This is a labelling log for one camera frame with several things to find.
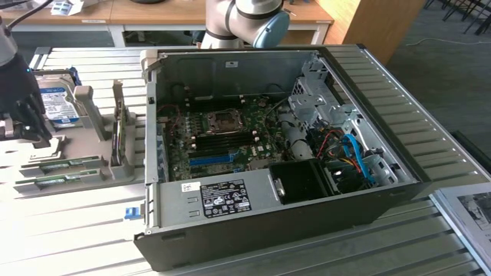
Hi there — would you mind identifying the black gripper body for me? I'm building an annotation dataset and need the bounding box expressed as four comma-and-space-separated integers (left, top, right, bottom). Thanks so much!
0, 55, 43, 117

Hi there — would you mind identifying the green RAM stick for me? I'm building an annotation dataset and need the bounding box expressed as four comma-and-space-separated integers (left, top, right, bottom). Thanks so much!
33, 170, 100, 187
37, 157, 101, 173

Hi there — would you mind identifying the black RAM slot bank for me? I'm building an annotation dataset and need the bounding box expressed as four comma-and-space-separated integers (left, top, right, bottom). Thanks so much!
193, 132, 258, 152

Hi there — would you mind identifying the hard disk with blue label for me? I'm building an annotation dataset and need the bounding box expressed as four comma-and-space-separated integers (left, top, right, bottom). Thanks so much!
33, 68, 83, 125

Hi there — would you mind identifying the grey parts rack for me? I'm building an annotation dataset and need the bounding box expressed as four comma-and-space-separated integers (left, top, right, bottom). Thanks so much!
0, 79, 139, 199

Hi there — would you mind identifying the graphics card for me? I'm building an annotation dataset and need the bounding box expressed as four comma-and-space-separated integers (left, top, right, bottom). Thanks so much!
109, 97, 132, 167

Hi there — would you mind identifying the white paper box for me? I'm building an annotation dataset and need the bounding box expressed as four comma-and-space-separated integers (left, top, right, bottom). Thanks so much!
49, 0, 101, 17

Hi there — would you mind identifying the small blue clip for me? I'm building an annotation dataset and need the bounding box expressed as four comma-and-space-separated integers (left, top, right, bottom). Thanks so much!
123, 206, 144, 221

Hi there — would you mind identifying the blue expansion slot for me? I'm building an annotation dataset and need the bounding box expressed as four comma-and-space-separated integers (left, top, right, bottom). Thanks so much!
188, 154, 236, 167

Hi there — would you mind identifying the CPU socket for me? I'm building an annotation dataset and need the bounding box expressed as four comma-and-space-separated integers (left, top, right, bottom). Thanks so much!
203, 109, 247, 136

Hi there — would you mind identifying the green motherboard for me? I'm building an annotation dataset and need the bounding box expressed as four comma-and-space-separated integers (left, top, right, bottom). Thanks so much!
163, 96, 292, 182

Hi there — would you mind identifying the grey power supply unit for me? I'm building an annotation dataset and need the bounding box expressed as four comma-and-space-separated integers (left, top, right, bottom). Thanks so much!
157, 168, 286, 228

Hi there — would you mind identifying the black open PC case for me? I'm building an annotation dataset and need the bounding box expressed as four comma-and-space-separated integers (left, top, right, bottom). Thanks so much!
132, 44, 434, 273

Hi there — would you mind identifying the metal disk bay cage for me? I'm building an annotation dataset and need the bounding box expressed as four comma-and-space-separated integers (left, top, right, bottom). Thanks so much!
286, 56, 346, 130

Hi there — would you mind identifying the wooden cabinet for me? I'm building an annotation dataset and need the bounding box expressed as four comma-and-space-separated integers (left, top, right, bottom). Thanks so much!
314, 0, 427, 66

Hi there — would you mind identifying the printed magazine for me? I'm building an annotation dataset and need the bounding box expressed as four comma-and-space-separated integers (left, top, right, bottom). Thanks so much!
428, 181, 491, 271

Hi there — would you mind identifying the black chair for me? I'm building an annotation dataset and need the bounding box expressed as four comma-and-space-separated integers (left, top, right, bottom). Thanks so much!
423, 0, 491, 36

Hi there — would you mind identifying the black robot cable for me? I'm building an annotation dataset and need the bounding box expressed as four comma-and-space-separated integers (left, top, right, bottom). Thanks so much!
7, 0, 53, 31

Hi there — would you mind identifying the thin red wire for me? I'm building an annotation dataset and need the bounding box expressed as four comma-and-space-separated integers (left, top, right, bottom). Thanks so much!
157, 104, 181, 137

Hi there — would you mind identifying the wooden desk with white frame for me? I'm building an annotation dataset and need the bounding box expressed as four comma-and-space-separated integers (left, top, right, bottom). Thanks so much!
0, 0, 335, 48

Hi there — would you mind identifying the red and black wire bundle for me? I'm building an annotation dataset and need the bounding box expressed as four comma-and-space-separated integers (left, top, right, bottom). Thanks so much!
316, 129, 352, 162

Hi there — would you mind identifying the blue SATA wire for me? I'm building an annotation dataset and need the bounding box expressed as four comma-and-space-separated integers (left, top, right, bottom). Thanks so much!
342, 133, 376, 182

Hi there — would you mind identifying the white cable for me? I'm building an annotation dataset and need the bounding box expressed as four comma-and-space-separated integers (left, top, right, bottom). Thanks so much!
406, 37, 491, 47

